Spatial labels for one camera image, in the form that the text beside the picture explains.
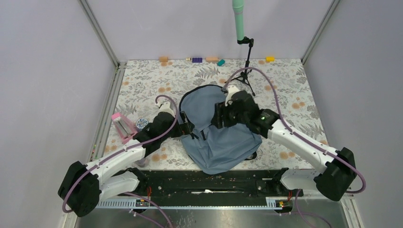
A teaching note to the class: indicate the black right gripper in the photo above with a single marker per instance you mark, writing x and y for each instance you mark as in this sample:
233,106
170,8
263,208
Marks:
220,110

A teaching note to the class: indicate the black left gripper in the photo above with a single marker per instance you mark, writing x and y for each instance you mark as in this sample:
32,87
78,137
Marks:
185,128

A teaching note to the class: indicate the blue grey backpack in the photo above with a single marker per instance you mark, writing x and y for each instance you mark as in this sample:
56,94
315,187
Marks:
214,150

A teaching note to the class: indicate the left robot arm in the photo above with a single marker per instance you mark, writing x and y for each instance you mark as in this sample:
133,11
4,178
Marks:
84,185

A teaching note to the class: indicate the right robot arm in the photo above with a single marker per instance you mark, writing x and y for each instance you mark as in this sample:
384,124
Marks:
335,169

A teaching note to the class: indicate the blue round cleaning gel jar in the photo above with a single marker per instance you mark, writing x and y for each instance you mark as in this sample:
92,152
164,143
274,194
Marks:
141,123

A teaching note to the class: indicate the black mini tripod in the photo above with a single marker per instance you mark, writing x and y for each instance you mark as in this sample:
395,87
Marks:
243,77

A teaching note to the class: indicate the teal toy block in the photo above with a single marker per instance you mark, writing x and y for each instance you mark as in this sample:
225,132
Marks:
221,62

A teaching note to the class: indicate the pink transparent pencil case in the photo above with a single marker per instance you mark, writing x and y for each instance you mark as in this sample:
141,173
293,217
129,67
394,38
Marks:
124,126

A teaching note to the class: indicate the purple toy brick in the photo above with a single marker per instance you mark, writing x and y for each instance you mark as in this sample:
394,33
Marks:
197,60

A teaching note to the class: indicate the long tan wooden block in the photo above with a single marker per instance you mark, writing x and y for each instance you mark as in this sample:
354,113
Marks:
212,59

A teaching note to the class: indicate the yellow toy block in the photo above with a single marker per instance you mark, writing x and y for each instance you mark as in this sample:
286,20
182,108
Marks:
270,59

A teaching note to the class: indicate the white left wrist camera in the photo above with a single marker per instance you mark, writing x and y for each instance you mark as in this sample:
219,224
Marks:
166,108

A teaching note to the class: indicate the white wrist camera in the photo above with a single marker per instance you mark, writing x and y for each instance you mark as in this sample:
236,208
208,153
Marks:
166,108
231,90

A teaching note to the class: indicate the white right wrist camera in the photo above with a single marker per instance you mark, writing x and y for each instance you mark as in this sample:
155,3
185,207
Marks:
231,90

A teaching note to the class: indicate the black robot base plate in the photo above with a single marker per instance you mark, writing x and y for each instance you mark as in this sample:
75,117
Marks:
242,183

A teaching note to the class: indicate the aluminium frame rail left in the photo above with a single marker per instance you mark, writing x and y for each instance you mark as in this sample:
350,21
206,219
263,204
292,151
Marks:
104,123

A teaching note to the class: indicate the aluminium frame rail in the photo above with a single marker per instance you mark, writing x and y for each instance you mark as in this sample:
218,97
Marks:
325,20
104,123

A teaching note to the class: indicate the white slotted cable duct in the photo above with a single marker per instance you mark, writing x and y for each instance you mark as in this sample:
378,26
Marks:
193,202

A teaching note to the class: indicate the mint green microphone handle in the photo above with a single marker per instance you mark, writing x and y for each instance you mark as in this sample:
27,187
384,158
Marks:
238,6

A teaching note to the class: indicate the aluminium frame rail right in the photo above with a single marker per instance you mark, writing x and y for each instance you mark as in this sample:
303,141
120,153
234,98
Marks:
325,20

